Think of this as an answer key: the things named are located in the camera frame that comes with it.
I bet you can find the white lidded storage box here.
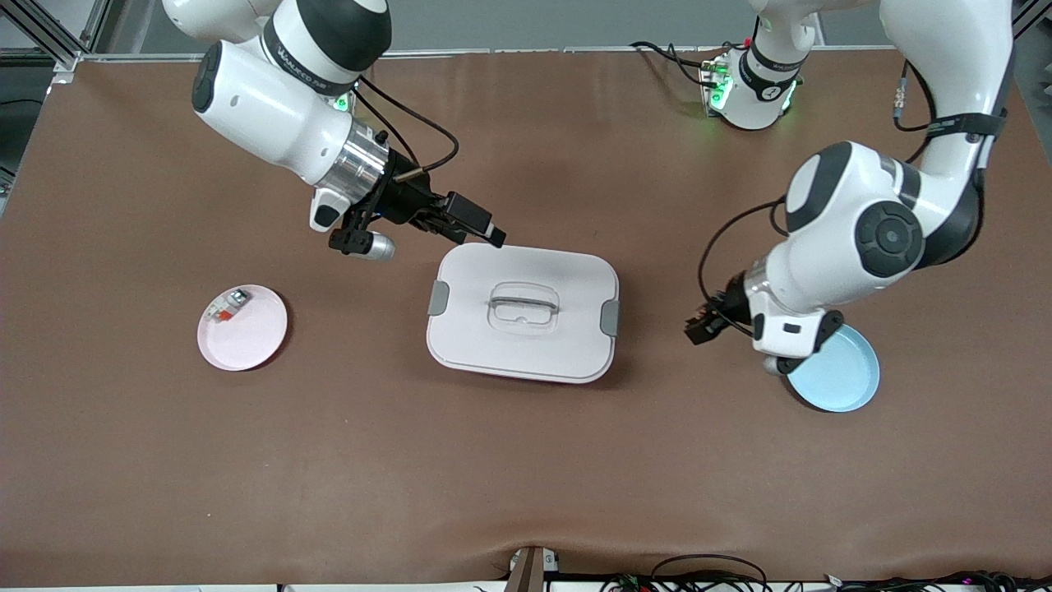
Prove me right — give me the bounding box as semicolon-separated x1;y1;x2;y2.
426;242;621;385

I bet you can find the light blue round plate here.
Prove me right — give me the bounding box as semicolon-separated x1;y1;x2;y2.
785;322;880;413

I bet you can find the pink round plate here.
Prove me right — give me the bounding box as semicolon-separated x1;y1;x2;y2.
197;284;289;372

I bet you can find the small white silver object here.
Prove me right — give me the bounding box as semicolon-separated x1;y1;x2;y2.
205;289;251;324

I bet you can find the brown table mat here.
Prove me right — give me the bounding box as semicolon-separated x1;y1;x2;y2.
0;49;1052;586

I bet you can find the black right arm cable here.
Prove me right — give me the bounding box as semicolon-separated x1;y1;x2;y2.
355;74;459;180

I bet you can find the black cable bundle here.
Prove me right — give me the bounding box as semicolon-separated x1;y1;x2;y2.
600;554;1052;592

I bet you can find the black base cable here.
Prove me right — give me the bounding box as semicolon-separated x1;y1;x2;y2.
630;39;724;88

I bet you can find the aluminium frame profile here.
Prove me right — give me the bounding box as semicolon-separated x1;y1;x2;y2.
0;0;112;73
1013;0;1052;38

